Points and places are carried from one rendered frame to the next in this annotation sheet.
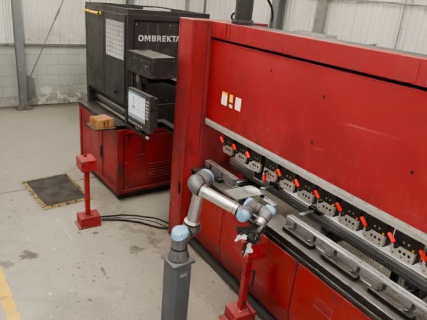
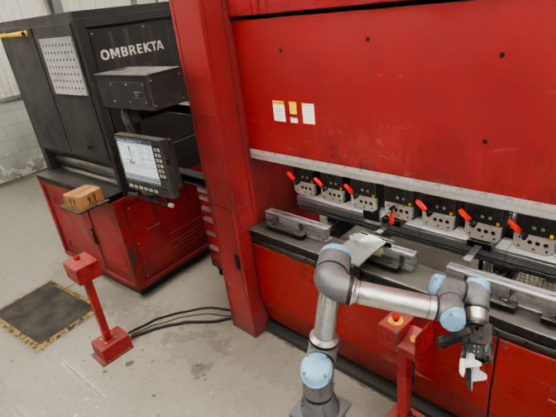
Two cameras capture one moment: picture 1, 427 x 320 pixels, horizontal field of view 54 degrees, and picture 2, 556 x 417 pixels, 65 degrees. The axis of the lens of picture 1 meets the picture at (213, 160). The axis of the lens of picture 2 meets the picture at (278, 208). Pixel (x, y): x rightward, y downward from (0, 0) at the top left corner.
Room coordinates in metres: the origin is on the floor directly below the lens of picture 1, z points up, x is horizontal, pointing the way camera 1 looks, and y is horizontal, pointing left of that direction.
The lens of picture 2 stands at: (1.30, 0.46, 2.23)
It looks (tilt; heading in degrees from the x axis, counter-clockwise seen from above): 26 degrees down; 350
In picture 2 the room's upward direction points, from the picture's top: 7 degrees counter-clockwise
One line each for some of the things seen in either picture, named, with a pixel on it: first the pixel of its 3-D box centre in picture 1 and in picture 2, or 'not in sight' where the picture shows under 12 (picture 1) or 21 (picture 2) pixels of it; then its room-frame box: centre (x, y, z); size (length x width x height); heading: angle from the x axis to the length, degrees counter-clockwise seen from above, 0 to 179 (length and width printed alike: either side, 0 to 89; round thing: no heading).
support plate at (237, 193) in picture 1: (243, 192); (357, 249); (3.15, -0.27, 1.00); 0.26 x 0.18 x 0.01; 124
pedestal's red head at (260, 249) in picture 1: (250, 243); (405, 328); (2.77, -0.35, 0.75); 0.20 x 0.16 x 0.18; 30
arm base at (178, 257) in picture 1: (178, 251); (318, 399); (2.46, 0.18, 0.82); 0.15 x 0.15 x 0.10
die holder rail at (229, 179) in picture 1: (220, 173); (297, 224); (3.69, -0.08, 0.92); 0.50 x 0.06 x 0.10; 34
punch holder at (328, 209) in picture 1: (330, 201); (537, 231); (2.60, -0.83, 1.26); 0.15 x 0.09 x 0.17; 34
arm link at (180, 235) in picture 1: (180, 237); (317, 375); (2.47, 0.18, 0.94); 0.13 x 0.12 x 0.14; 153
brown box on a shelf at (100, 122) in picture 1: (100, 121); (82, 196); (4.60, 1.35, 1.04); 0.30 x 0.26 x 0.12; 38
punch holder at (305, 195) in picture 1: (309, 189); (486, 219); (2.76, -0.72, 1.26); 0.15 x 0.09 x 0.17; 34
